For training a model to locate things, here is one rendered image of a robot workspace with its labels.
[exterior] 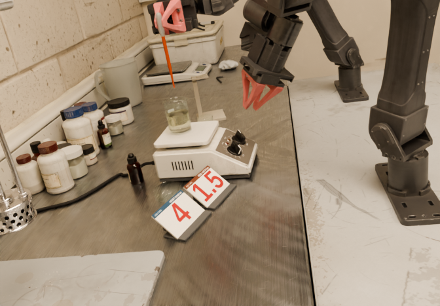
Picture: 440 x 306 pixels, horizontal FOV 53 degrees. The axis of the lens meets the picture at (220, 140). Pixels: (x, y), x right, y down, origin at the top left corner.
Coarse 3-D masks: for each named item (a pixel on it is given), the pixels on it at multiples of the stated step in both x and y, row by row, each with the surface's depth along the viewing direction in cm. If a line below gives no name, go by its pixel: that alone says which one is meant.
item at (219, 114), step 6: (192, 78) 124; (198, 78) 123; (204, 78) 123; (192, 84) 124; (198, 96) 126; (198, 102) 126; (198, 108) 127; (198, 114) 127; (216, 114) 129; (222, 114) 128; (216, 120) 125; (222, 120) 125
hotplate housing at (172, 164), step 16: (224, 128) 100; (208, 144) 92; (256, 144) 100; (160, 160) 92; (176, 160) 91; (192, 160) 91; (208, 160) 90; (224, 160) 89; (160, 176) 94; (176, 176) 93; (192, 176) 92; (224, 176) 91; (240, 176) 90
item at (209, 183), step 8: (208, 176) 87; (216, 176) 88; (192, 184) 84; (200, 184) 85; (208, 184) 86; (216, 184) 87; (224, 184) 88; (192, 192) 82; (200, 192) 83; (208, 192) 84; (216, 192) 85; (208, 200) 83
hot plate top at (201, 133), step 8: (168, 128) 99; (192, 128) 97; (200, 128) 96; (208, 128) 95; (216, 128) 96; (160, 136) 95; (168, 136) 95; (176, 136) 94; (184, 136) 93; (192, 136) 92; (200, 136) 92; (208, 136) 91; (160, 144) 91; (168, 144) 91; (176, 144) 90; (184, 144) 90; (192, 144) 90; (200, 144) 89
